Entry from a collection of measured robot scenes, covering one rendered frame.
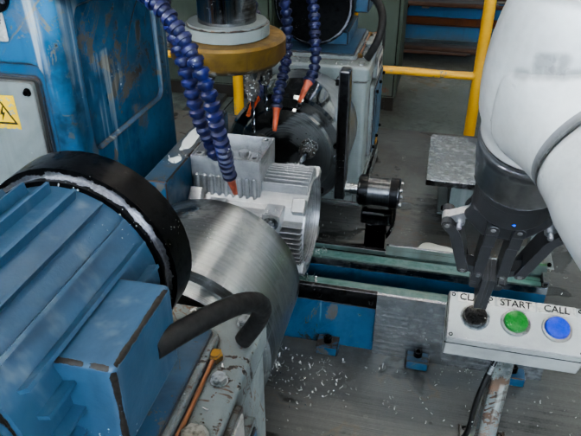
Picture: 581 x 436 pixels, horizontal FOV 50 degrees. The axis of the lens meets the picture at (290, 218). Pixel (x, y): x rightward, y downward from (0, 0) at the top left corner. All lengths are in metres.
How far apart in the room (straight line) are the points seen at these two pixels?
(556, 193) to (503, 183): 0.12
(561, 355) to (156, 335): 0.54
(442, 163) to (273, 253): 0.81
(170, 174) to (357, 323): 0.42
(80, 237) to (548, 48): 0.35
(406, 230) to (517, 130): 1.04
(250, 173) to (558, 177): 0.67
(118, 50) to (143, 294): 0.69
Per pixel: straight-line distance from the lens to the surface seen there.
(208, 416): 0.58
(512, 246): 0.68
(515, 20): 0.47
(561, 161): 0.44
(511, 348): 0.84
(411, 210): 1.59
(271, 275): 0.82
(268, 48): 0.95
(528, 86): 0.46
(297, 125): 1.26
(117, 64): 1.09
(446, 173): 1.52
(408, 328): 1.11
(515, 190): 0.56
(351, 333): 1.15
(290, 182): 1.05
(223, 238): 0.80
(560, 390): 1.18
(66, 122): 0.97
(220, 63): 0.93
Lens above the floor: 1.59
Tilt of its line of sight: 31 degrees down
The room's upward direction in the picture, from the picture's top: straight up
